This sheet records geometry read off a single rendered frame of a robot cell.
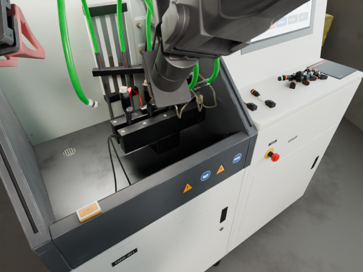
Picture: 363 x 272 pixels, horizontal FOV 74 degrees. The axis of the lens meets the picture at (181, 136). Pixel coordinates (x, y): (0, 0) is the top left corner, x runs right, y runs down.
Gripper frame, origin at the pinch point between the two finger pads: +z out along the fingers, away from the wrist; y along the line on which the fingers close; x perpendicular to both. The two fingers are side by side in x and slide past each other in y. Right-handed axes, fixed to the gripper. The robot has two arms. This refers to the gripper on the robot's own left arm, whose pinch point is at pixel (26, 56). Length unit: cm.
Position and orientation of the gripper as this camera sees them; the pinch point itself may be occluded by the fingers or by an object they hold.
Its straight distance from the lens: 46.3
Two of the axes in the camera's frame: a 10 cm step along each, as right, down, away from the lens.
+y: -9.7, 1.9, 1.4
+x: 1.7, 9.8, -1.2
